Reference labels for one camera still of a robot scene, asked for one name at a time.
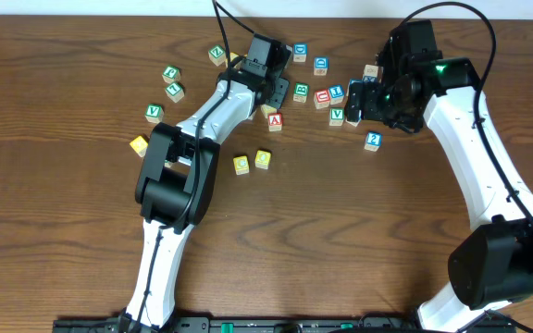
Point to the yellow G block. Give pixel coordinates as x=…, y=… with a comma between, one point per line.
x=140, y=145

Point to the blue I block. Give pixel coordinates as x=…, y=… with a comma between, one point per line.
x=336, y=94

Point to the yellow C block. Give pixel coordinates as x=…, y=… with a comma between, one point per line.
x=241, y=165

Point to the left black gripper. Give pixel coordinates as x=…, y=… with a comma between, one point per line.
x=280, y=92

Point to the yellow O block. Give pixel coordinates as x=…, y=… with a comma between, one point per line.
x=262, y=159

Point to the blue X block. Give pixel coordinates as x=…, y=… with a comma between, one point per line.
x=370, y=73

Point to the yellow block top left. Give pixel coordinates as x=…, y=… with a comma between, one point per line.
x=233, y=57

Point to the green Z block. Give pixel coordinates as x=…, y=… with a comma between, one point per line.
x=217, y=55

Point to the red A block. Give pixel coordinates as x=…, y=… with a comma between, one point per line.
x=275, y=121

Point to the green B block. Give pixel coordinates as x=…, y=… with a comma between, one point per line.
x=300, y=92

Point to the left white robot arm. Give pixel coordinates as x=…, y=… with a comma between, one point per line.
x=176, y=185

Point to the blue L block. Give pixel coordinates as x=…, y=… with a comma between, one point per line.
x=355, y=124

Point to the green J block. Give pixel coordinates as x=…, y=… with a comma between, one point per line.
x=171, y=74

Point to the green 7 block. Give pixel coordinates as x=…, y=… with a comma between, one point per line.
x=174, y=92

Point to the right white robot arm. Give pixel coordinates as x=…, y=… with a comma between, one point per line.
x=493, y=267

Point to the yellow block by A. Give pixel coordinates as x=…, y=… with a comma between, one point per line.
x=267, y=110

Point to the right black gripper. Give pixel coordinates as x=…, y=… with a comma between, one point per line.
x=356, y=104

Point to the green V block right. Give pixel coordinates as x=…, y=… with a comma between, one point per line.
x=336, y=117

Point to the blue D block top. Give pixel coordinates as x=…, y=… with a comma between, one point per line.
x=300, y=52

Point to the green V block left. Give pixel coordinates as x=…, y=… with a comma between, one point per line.
x=154, y=113

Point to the blue d block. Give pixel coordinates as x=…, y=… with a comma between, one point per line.
x=321, y=66
x=300, y=52

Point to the green v block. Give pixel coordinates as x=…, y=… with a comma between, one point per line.
x=154, y=113
x=336, y=117

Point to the blue 2 block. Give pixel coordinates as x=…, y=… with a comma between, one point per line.
x=373, y=141

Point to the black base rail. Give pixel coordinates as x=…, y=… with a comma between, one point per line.
x=196, y=324

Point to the red U block right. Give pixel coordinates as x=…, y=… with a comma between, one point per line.
x=322, y=99

